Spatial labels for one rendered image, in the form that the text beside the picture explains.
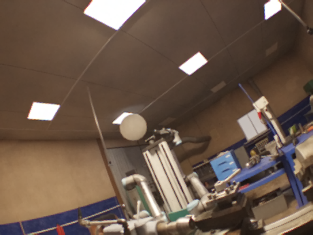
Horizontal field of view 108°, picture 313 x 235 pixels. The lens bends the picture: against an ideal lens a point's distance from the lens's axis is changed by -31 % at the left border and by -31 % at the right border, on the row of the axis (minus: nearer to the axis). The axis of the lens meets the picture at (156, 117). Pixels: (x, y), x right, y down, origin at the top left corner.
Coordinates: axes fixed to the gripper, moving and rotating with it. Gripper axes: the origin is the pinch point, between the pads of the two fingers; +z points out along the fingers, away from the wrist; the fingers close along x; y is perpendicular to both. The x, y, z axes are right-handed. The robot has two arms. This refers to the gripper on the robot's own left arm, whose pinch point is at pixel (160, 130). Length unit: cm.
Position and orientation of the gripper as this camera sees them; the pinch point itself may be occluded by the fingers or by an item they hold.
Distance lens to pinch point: 199.2
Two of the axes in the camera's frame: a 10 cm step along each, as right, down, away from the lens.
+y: 0.0, -9.6, 2.8
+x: 7.7, -1.8, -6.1
